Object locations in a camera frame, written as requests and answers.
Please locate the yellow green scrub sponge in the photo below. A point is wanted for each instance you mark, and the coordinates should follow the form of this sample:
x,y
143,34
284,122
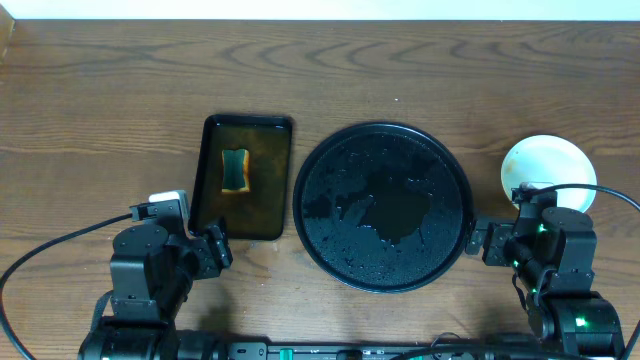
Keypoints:
x,y
235,171

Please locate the black rectangular water tray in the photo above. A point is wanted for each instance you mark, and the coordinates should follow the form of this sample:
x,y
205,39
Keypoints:
x,y
258,214

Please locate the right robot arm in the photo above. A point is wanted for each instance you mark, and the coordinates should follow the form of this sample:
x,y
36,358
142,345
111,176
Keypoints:
x,y
551,251

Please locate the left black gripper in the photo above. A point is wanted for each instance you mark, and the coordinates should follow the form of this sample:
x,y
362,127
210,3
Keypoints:
x,y
209,251

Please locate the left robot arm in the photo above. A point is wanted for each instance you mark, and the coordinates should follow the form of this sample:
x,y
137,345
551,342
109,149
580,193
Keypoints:
x,y
153,269

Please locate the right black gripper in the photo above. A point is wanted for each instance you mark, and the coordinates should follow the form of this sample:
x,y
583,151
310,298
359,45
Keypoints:
x,y
499,235

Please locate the light blue plate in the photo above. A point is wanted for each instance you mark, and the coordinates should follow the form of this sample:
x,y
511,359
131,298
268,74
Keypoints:
x,y
545,160

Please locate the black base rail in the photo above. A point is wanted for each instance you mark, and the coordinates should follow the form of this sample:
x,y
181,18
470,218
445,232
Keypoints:
x,y
443,348

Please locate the black round serving tray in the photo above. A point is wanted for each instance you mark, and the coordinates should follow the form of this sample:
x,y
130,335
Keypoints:
x,y
383,207

